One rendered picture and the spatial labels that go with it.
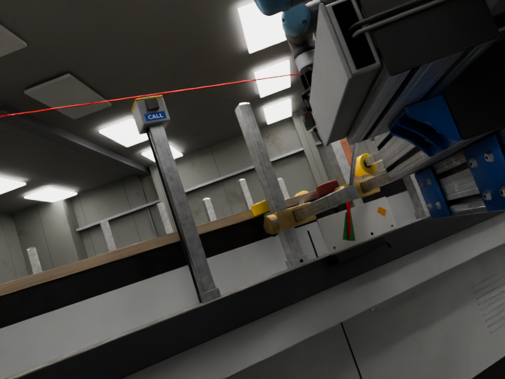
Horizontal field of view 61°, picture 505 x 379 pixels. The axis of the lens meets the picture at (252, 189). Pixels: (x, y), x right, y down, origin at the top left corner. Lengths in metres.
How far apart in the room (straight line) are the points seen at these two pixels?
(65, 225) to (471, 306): 10.38
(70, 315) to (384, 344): 0.98
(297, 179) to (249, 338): 9.56
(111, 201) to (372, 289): 10.46
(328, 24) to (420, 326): 1.40
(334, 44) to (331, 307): 0.93
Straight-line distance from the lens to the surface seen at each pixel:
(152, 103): 1.11
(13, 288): 1.22
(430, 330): 1.71
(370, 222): 1.30
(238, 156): 10.77
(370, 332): 1.54
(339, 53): 0.37
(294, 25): 1.18
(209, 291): 1.05
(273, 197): 1.16
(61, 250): 11.50
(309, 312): 1.19
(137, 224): 11.21
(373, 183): 1.27
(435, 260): 1.48
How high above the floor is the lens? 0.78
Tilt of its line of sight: 8 degrees up
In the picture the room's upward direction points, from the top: 19 degrees counter-clockwise
